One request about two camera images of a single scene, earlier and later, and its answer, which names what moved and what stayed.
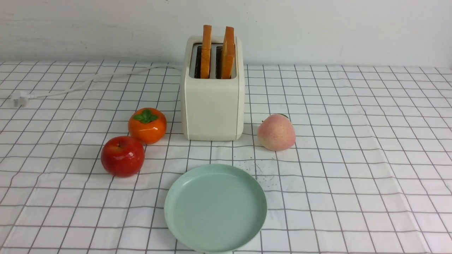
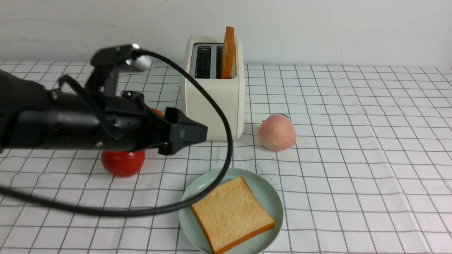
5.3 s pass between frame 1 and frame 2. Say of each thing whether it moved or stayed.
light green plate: moved
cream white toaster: stayed
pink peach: stayed
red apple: stayed
